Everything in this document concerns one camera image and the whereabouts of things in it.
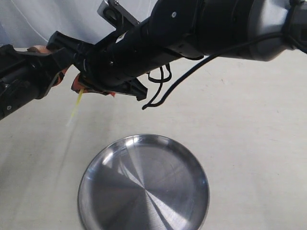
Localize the thin yellow straw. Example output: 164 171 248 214
66 89 84 127

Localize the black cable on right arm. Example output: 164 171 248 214
142 31 307 111

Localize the round metal plate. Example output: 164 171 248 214
77 134 210 230

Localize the white backdrop curtain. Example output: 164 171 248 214
0 0 159 50

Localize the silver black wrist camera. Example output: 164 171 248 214
97 0 140 30

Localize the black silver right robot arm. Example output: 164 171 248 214
47 0 307 101

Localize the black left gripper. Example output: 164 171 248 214
0 45 72 119

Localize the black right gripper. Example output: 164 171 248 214
47 19 203 101

